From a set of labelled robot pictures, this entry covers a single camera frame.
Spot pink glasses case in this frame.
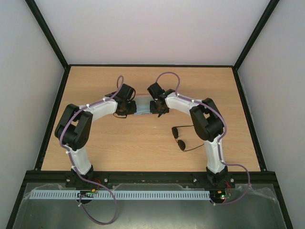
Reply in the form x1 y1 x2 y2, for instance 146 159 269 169
134 94 152 115

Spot black gold sunglasses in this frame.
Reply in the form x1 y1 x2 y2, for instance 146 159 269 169
171 125 204 152

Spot light blue cleaning cloth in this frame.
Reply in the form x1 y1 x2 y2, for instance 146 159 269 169
134 104 151 115

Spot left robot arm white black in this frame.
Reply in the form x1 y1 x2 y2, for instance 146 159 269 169
54 83 137 188

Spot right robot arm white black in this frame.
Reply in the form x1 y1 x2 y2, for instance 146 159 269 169
147 83 228 187

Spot left controller board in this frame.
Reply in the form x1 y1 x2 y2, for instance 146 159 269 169
75 189 99 199

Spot controller board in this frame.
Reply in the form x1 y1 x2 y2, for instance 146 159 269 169
210 188 233 202
75 189 99 199

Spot right controller board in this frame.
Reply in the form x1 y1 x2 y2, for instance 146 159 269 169
210 188 233 202

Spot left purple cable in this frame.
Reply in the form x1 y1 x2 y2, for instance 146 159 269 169
60 75 119 226

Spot purple cable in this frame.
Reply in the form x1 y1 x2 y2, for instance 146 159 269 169
155 72 251 207
60 75 119 226

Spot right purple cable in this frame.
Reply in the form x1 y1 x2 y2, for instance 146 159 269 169
155 72 251 207

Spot light blue slotted cable duct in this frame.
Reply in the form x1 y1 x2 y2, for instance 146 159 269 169
30 190 210 200

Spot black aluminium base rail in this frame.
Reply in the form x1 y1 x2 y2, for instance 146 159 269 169
22 170 277 190

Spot black enclosure frame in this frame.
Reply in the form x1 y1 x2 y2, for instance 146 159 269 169
0 0 305 229

